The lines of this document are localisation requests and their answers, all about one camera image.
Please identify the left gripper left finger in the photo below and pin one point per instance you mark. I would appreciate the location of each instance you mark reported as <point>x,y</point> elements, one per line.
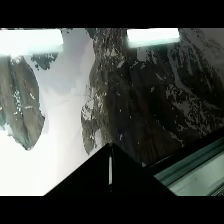
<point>90,176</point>

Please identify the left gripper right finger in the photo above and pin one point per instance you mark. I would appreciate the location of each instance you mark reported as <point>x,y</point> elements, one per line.
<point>133,178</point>

